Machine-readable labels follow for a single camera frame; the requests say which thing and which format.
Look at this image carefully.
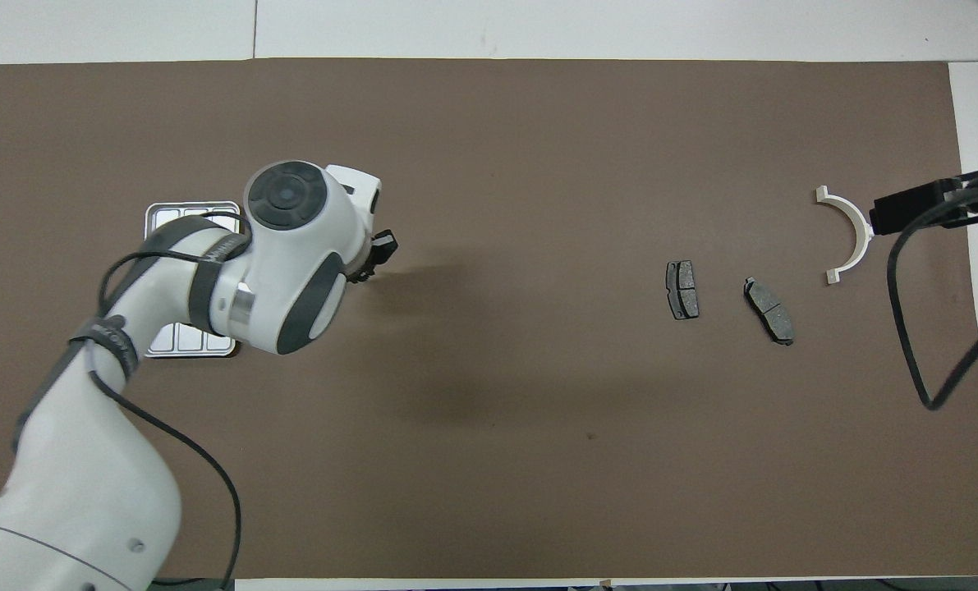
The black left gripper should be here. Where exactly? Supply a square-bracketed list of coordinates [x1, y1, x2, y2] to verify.
[347, 231, 399, 285]

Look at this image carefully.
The silver metal tray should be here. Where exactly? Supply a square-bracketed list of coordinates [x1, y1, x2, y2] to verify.
[143, 199, 241, 359]

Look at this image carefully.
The dark grey brake pad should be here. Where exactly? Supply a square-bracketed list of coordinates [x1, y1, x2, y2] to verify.
[743, 277, 795, 346]
[666, 260, 700, 321]

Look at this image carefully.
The brown table mat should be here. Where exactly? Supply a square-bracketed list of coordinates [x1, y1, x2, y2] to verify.
[0, 57, 978, 580]

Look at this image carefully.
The white curved plastic bracket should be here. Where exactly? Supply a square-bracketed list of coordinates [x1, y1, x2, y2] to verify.
[815, 186, 877, 286]

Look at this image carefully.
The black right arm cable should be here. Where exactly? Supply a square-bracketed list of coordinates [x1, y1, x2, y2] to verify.
[888, 193, 978, 412]

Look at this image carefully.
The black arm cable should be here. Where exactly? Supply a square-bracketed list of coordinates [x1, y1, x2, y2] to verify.
[888, 193, 978, 412]
[88, 211, 253, 591]

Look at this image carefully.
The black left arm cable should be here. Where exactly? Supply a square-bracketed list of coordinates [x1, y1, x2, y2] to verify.
[88, 211, 253, 591]

